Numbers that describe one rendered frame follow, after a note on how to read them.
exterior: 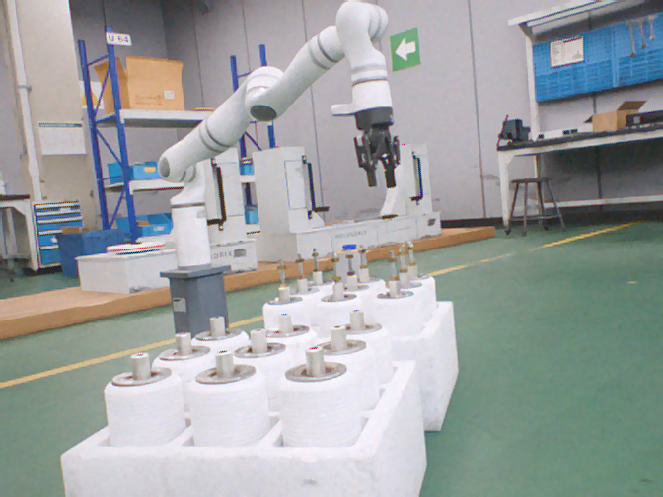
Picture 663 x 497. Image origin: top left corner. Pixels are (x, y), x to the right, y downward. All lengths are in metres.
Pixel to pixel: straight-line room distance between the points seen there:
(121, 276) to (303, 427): 2.73
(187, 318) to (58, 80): 6.29
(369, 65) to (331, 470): 0.79
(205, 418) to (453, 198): 6.48
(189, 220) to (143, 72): 4.98
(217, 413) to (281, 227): 3.37
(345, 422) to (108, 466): 0.29
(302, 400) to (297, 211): 3.40
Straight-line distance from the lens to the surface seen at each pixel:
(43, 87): 7.86
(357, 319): 1.01
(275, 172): 4.14
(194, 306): 1.80
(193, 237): 1.81
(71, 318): 3.20
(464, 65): 7.15
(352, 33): 1.30
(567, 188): 6.55
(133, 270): 3.40
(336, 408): 0.77
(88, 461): 0.88
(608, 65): 6.30
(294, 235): 4.05
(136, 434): 0.87
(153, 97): 6.73
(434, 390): 1.27
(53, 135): 7.78
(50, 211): 6.83
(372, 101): 1.27
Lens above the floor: 0.46
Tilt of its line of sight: 5 degrees down
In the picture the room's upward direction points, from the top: 6 degrees counter-clockwise
